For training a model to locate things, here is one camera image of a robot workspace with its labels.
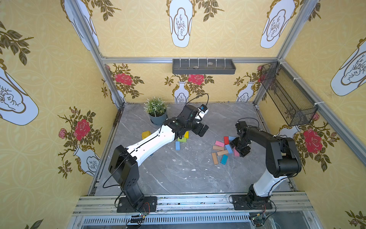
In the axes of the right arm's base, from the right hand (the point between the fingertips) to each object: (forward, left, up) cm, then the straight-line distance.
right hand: (234, 149), depth 95 cm
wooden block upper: (0, +10, +1) cm, 10 cm away
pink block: (+3, +10, +1) cm, 10 cm away
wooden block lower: (-7, +13, +1) cm, 15 cm away
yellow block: (+8, +32, +4) cm, 33 cm away
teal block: (-7, +7, 0) cm, 11 cm away
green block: (+5, +34, +2) cm, 34 cm away
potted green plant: (+18, +52, +18) cm, 58 cm away
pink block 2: (-4, 0, +3) cm, 5 cm away
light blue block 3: (-1, +4, +2) cm, 4 cm away
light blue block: (0, +37, +2) cm, 37 cm away
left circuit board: (-40, +55, 0) cm, 68 cm away
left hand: (+4, +22, +23) cm, 32 cm away
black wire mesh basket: (+17, -32, +26) cm, 44 cm away
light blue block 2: (+8, +1, +1) cm, 8 cm away
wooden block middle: (-3, +8, +1) cm, 9 cm away
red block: (+7, +4, 0) cm, 8 cm away
